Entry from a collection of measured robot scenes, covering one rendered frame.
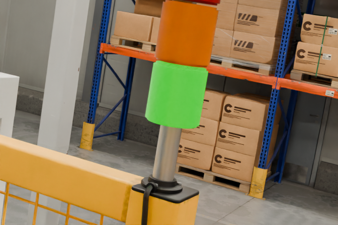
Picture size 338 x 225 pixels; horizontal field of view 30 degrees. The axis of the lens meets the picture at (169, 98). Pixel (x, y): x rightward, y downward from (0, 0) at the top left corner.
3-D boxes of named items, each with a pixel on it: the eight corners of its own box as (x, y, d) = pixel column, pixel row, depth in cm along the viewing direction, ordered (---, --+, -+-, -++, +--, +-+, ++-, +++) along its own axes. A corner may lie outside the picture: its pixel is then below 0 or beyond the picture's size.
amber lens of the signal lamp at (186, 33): (144, 58, 55) (153, -3, 55) (169, 58, 60) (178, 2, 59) (194, 68, 53) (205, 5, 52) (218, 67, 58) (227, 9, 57)
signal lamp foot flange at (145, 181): (133, 184, 57) (134, 176, 57) (153, 177, 61) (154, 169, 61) (170, 196, 56) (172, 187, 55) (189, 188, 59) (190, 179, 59)
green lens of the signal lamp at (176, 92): (134, 118, 56) (143, 60, 55) (160, 114, 61) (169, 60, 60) (184, 131, 54) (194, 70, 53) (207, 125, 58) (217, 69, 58)
